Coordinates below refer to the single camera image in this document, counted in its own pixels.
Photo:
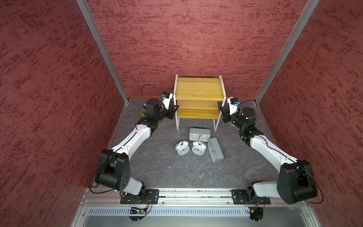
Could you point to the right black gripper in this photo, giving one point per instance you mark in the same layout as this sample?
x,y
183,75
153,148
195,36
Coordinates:
x,y
226,114

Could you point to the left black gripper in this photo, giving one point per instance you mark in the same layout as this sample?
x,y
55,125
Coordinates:
x,y
172,111

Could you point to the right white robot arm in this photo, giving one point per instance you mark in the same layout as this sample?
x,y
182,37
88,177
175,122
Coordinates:
x,y
296,180

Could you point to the grey square alarm clock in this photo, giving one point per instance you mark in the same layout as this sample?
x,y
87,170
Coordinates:
x,y
215,151
198,134

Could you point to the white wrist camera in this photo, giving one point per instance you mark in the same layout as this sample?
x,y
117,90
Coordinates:
x,y
233,103
166,99

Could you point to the left aluminium corner post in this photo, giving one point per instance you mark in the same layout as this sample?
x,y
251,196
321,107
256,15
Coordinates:
x,y
84,8

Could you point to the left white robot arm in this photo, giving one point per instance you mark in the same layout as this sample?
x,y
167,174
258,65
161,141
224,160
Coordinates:
x,y
113,168

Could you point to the right aluminium corner post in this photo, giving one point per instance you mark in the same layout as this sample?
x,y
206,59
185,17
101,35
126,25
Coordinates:
x,y
293,37

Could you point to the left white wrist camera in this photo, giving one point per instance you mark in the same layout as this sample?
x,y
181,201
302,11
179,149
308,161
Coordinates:
x,y
166,99

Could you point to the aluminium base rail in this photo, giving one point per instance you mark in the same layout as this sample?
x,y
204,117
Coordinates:
x,y
189,207

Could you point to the aluminium corner post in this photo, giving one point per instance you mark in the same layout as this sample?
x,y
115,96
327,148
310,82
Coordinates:
x,y
293,37
84,8

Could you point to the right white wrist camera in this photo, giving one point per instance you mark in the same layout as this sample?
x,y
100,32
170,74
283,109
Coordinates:
x,y
233,103

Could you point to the yellow metal pen bucket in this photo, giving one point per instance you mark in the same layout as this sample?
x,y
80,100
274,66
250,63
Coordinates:
x,y
144,110

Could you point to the white frame wooden shelf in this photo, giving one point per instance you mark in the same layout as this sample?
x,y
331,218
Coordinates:
x,y
198,98

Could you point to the white twin-bell clock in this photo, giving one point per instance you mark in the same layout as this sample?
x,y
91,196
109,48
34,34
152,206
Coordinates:
x,y
182,148
199,148

